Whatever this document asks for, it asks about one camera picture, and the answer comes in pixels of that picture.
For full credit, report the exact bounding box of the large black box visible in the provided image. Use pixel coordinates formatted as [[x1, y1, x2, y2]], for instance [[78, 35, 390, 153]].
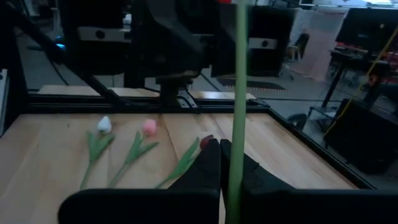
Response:
[[324, 98, 398, 175]]

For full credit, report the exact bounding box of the black floor mat striped edge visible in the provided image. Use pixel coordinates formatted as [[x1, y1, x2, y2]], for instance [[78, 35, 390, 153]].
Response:
[[216, 77, 287, 91]]

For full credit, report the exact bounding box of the dark red artificial tulip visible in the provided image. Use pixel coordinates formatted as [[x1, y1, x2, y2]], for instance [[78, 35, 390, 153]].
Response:
[[154, 134, 215, 190]]

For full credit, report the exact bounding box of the dark office chair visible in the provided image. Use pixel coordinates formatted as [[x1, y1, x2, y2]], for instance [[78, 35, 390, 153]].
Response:
[[288, 32, 311, 60]]

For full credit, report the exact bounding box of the black cabinet with silver bar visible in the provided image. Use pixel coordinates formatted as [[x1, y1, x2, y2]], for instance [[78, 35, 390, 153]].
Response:
[[248, 5, 295, 78], [57, 0, 132, 76]]

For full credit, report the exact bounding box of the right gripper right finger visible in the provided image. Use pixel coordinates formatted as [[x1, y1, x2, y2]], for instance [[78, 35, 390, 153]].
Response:
[[220, 138, 398, 224]]

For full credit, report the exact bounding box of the white artificial tulip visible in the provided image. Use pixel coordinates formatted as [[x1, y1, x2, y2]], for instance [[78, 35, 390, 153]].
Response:
[[79, 115, 116, 190]]

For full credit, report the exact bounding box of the black aluminium table frame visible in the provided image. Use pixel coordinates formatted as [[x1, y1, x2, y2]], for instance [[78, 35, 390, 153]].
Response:
[[0, 0, 376, 190]]

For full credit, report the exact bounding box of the dark work table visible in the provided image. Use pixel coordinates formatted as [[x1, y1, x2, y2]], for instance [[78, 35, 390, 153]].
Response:
[[320, 46, 398, 108]]

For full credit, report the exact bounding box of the black screen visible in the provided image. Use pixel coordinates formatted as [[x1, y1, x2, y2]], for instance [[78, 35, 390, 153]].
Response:
[[335, 7, 398, 53]]

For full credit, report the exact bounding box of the pale pink cloth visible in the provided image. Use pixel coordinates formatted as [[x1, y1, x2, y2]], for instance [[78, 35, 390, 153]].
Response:
[[290, 8, 346, 82]]

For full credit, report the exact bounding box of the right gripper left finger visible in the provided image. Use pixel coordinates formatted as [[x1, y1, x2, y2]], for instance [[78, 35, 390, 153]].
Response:
[[57, 138, 221, 224]]

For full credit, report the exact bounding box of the yellow hanging cable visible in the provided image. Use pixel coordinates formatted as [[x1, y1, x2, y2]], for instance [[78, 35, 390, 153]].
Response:
[[322, 27, 398, 135]]

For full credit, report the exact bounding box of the pink artificial tulip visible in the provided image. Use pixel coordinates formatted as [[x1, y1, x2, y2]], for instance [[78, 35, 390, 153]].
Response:
[[224, 0, 249, 224], [107, 118, 160, 189]]

